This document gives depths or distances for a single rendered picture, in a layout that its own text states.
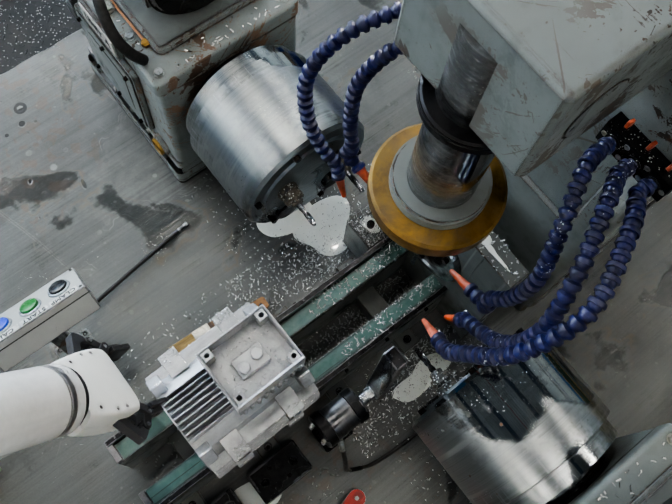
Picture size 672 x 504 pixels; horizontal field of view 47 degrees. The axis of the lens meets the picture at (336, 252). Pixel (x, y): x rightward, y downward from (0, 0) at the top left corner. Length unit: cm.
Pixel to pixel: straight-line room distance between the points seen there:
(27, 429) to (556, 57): 62
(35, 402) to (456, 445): 58
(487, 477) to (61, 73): 117
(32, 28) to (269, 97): 168
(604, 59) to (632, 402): 100
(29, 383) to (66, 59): 101
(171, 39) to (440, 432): 73
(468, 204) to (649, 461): 45
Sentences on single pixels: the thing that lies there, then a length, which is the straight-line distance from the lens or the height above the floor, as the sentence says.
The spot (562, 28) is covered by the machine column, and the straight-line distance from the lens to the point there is 68.
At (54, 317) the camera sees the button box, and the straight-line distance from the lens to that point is 125.
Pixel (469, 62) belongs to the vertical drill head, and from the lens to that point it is 71.
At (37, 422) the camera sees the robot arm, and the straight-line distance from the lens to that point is 88.
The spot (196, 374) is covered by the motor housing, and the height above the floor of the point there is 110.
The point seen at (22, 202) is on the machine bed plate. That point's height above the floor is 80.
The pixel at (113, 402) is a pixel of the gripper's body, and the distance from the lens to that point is 99.
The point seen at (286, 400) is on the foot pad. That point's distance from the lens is 117.
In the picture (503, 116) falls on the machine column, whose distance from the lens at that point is 73.
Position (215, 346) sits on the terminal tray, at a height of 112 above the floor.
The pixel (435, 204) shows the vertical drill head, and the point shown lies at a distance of 96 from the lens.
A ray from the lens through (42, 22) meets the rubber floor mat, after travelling 284.
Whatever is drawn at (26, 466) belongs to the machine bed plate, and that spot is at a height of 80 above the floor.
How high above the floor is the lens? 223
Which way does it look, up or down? 70 degrees down
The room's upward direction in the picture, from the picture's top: 10 degrees clockwise
